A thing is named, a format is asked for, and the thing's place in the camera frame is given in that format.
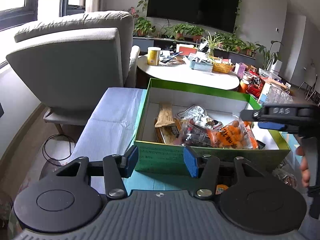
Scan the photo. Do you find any black wall television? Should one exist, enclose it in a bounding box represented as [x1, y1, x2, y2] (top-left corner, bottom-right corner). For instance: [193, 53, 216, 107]
[146, 0, 240, 33]

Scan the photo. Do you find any grey armchair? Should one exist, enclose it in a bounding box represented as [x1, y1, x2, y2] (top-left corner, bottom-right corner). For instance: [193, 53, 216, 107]
[6, 10, 140, 133]

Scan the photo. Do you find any clear glass pitcher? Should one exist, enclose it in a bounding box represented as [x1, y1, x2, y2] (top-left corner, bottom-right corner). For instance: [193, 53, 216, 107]
[265, 86, 293, 104]

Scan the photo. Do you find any spider plant in pot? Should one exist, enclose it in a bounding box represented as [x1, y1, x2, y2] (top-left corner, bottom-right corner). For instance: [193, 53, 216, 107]
[201, 33, 223, 57]

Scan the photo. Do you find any brown dried fruit packet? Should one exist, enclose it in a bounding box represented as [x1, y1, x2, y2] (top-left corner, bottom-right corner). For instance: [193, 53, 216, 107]
[178, 120, 217, 147]

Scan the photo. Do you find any blue white carton box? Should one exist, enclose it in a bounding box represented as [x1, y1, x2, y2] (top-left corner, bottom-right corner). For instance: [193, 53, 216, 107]
[258, 82, 272, 104]

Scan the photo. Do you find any small orange jelly packet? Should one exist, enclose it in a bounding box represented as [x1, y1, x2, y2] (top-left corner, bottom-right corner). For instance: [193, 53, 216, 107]
[215, 184, 229, 195]

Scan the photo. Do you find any red white printed snack bag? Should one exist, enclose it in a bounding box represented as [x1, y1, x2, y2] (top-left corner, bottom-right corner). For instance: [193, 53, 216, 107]
[176, 105, 223, 131]

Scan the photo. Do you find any light blue tissue box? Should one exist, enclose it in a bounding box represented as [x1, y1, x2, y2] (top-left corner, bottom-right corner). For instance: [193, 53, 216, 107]
[189, 61, 213, 73]

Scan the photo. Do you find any white oval coffee table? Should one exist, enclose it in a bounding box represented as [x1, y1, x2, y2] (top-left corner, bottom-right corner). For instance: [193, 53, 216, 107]
[137, 55, 240, 90]

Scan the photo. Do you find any woven wicker basket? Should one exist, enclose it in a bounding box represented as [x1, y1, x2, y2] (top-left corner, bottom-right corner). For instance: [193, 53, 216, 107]
[212, 62, 233, 74]

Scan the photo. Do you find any orange peanut snack bag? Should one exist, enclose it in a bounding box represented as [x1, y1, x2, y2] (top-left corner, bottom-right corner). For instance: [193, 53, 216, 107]
[207, 118, 258, 150]

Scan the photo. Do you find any rice cracker snack packet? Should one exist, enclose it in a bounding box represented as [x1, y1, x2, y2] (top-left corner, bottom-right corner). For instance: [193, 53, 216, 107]
[155, 125, 181, 145]

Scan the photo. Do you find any clear dried dates packet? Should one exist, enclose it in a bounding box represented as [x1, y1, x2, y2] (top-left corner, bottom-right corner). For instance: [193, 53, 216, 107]
[272, 168, 297, 189]

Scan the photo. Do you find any black floor cable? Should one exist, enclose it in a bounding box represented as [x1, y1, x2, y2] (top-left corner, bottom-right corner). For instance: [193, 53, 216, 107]
[42, 134, 77, 167]

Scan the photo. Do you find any person's right hand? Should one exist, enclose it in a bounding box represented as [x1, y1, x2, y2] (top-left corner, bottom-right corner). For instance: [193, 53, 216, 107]
[296, 146, 310, 187]

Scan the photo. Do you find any green cardboard box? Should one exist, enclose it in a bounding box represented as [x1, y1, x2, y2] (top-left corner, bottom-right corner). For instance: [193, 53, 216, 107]
[134, 79, 290, 175]

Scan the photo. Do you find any long tan snack bar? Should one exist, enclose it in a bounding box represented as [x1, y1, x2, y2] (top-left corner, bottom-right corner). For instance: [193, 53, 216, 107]
[155, 103, 175, 128]

